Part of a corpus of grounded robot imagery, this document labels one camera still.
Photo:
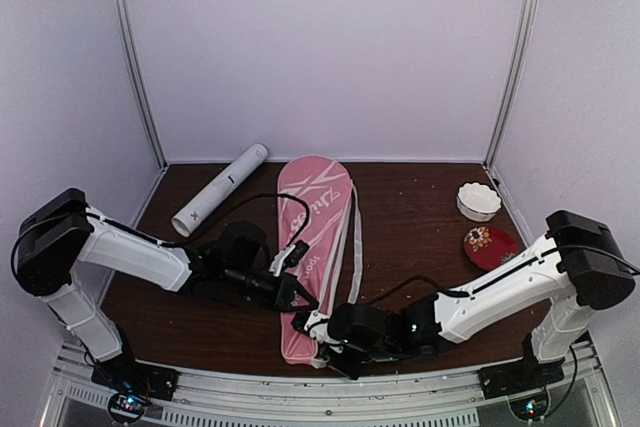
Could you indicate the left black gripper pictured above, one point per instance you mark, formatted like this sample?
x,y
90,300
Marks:
x,y
288,285

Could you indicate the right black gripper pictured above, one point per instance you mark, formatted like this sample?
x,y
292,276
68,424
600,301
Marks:
x,y
349,369

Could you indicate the pink racket cover bag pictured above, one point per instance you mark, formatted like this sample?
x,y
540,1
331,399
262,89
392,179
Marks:
x,y
330,213

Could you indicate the white shuttlecock tube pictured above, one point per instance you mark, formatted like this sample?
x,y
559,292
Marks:
x,y
199,208

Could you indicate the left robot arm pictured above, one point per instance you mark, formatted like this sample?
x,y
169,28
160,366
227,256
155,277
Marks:
x,y
67,231

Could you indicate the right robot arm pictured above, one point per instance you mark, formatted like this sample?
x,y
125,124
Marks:
x,y
576,265

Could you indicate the red floral plate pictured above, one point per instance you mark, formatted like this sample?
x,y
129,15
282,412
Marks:
x,y
488,247

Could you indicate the white fluted bowl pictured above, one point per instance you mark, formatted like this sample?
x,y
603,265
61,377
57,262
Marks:
x,y
478,202

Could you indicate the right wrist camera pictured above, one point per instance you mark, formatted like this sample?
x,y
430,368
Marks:
x,y
312,324

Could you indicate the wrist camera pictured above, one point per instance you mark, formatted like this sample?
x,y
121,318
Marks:
x,y
312,324
287,258

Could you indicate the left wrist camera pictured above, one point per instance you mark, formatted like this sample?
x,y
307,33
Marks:
x,y
287,258

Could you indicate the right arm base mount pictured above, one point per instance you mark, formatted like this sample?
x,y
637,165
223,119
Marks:
x,y
522,375

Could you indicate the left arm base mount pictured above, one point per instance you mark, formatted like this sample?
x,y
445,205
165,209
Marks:
x,y
125,374

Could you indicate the aluminium front rail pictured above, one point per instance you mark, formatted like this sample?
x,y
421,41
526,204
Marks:
x,y
451,397

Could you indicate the left aluminium frame post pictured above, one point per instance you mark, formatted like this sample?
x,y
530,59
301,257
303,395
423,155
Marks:
x,y
135,74

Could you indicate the aluminium frame post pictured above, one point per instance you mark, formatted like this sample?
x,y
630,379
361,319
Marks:
x,y
524,30
135,74

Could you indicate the right aluminium frame post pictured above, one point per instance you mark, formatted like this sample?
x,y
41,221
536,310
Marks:
x,y
524,30

